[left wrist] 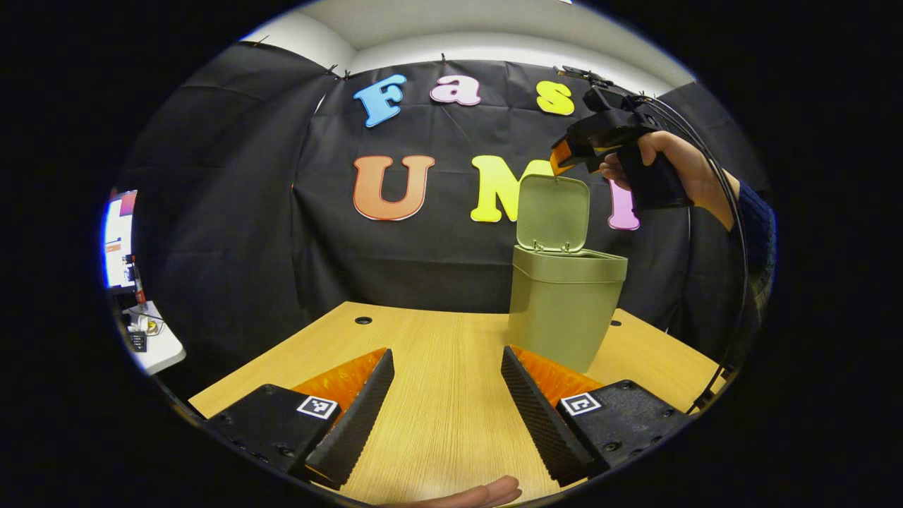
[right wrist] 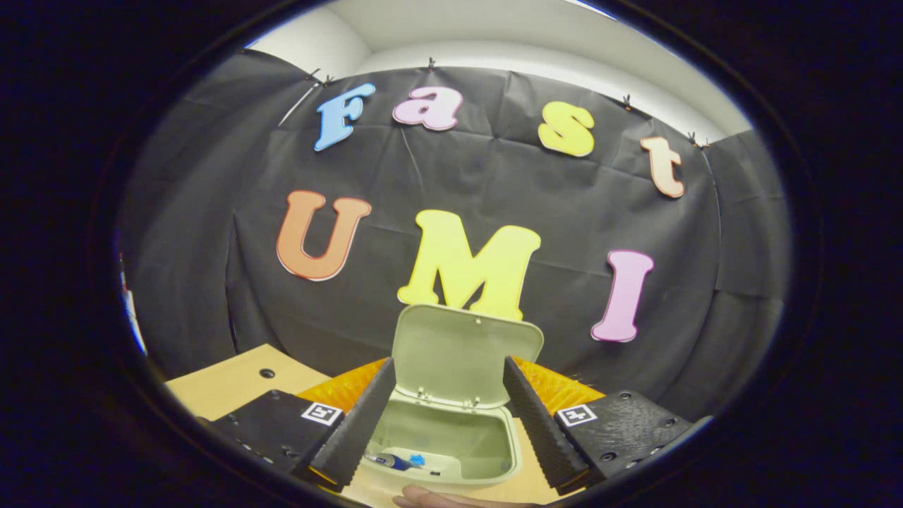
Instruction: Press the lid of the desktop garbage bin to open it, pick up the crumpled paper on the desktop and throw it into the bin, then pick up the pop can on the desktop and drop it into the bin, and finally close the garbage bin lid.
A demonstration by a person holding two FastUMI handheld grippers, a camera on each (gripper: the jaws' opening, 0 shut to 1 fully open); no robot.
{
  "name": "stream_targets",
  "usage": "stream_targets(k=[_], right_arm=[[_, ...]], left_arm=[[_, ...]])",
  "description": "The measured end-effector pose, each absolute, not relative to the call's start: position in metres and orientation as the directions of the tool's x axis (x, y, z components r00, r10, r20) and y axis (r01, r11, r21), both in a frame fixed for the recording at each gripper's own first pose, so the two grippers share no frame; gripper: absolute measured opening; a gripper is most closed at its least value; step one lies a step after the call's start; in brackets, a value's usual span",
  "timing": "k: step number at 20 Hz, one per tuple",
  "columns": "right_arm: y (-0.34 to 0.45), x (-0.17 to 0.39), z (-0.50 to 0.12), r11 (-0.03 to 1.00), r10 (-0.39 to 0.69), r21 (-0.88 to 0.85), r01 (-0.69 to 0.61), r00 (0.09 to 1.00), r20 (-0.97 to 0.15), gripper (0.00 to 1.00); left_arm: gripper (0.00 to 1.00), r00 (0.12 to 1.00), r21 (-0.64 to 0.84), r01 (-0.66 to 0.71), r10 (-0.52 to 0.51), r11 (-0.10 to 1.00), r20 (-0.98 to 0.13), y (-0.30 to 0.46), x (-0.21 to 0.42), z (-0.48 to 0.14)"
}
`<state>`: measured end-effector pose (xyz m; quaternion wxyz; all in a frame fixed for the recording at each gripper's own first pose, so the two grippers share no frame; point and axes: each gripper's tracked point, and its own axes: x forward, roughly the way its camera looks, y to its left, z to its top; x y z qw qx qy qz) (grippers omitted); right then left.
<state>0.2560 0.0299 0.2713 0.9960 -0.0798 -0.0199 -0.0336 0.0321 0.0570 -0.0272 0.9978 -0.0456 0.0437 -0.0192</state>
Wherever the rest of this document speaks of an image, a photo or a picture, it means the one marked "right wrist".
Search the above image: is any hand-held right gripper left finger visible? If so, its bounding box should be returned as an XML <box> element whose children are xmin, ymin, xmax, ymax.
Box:
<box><xmin>210</xmin><ymin>356</ymin><xmax>397</xmax><ymax>492</ymax></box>

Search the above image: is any green desktop garbage bin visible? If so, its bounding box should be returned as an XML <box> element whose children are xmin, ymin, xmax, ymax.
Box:
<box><xmin>356</xmin><ymin>303</ymin><xmax>545</xmax><ymax>491</ymax></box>

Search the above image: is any wooden desktop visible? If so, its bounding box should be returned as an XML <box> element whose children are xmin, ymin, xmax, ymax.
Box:
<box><xmin>164</xmin><ymin>344</ymin><xmax>586</xmax><ymax>508</ymax></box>

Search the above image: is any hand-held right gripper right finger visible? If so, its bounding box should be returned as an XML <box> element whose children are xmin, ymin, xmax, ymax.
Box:
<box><xmin>502</xmin><ymin>355</ymin><xmax>706</xmax><ymax>496</ymax></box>

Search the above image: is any blue silver pop can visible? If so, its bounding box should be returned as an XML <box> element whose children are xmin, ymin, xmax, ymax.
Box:
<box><xmin>365</xmin><ymin>452</ymin><xmax>417</xmax><ymax>472</ymax></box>

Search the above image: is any black backdrop cloth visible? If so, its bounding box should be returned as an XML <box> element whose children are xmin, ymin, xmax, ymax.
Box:
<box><xmin>116</xmin><ymin>49</ymin><xmax>792</xmax><ymax>424</ymax></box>

